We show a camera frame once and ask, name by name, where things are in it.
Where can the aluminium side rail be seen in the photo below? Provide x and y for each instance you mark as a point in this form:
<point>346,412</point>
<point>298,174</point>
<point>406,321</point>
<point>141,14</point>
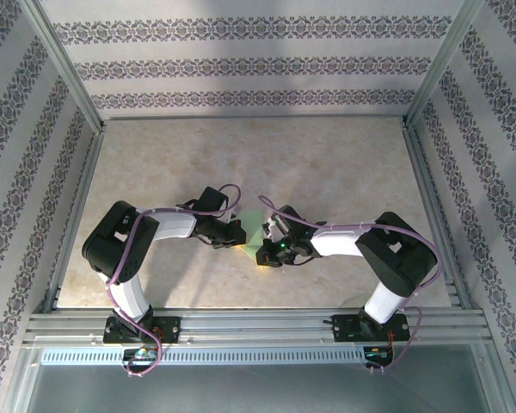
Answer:
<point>440,223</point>
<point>71,223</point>

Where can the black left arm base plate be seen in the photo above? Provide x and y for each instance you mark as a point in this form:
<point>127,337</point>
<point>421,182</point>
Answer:
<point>170,329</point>

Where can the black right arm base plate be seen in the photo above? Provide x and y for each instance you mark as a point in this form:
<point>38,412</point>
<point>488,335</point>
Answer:
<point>346,328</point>

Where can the light green cloth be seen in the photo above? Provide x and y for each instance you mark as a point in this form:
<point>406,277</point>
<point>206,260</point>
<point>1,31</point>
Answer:
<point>253,223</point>

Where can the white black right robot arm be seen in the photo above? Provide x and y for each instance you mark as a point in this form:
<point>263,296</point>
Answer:
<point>337,241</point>

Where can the grey metal sheet panel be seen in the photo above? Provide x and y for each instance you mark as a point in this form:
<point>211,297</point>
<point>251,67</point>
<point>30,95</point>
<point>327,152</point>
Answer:
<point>258,391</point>

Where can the aluminium mounting rail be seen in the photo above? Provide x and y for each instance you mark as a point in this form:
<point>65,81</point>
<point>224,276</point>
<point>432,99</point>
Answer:
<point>253,323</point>

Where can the aluminium frame post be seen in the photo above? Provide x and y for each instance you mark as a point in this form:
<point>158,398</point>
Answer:
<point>445,64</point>
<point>64,69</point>

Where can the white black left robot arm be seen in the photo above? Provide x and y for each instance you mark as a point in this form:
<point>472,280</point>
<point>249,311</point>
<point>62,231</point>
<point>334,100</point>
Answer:
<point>172,224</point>

